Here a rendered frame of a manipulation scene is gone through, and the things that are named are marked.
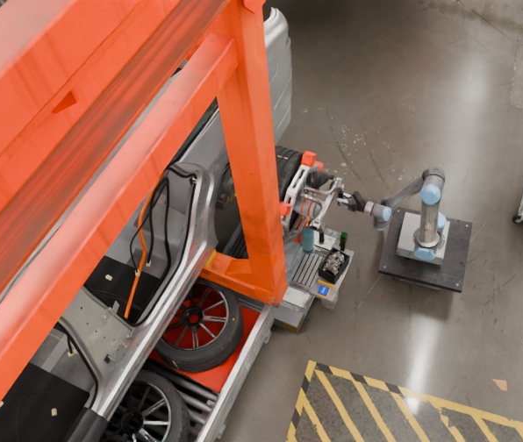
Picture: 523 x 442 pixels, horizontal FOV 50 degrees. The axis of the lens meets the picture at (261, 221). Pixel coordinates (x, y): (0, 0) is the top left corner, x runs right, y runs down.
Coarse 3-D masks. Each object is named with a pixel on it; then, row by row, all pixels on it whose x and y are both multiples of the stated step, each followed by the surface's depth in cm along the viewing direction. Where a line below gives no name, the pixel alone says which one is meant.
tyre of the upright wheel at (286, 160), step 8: (280, 152) 371; (288, 152) 372; (296, 152) 375; (280, 160) 363; (288, 160) 363; (296, 160) 363; (280, 168) 358; (288, 168) 357; (296, 168) 366; (280, 176) 355; (288, 176) 356; (280, 184) 353; (280, 192) 353; (304, 192) 408; (280, 200) 357; (296, 216) 407
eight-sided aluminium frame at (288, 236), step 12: (300, 168) 364; (312, 168) 373; (300, 180) 359; (312, 180) 401; (288, 192) 355; (288, 216) 358; (300, 216) 404; (288, 228) 365; (300, 228) 398; (288, 240) 375
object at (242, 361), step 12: (264, 312) 389; (264, 324) 391; (252, 336) 380; (252, 348) 381; (240, 360) 372; (240, 372) 374; (228, 384) 364; (228, 396) 366; (216, 408) 356; (216, 420) 357; (204, 432) 348
